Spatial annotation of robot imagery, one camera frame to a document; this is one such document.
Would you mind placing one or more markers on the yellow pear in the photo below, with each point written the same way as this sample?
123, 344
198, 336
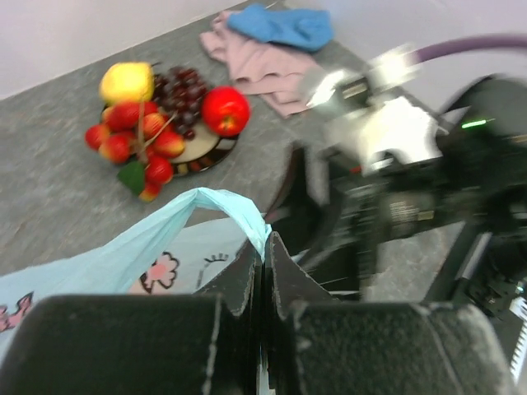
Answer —
127, 81

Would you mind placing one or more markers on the red apple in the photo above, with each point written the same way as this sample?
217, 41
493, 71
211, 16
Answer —
225, 111

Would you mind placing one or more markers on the black round plate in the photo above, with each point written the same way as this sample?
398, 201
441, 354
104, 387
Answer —
204, 151

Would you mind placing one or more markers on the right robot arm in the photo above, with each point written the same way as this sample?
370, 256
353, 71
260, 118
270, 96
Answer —
481, 136

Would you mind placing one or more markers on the light blue plastic bag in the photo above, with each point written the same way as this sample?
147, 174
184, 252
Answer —
115, 266

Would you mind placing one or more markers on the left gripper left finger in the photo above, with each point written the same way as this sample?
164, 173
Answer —
205, 343

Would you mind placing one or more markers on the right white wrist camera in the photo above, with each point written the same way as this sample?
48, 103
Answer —
365, 114

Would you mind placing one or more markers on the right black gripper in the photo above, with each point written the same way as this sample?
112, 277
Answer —
338, 241

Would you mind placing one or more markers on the purple grape bunch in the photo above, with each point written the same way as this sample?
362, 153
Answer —
180, 92

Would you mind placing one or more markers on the red lychee bunch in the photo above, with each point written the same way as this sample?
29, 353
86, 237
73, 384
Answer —
140, 138

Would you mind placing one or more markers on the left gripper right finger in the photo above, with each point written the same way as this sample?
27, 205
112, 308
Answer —
319, 345

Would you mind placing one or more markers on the mauve pink cloth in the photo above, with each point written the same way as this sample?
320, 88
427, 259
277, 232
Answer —
271, 71

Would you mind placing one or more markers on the blue cloth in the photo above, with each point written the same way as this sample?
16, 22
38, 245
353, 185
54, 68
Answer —
304, 29

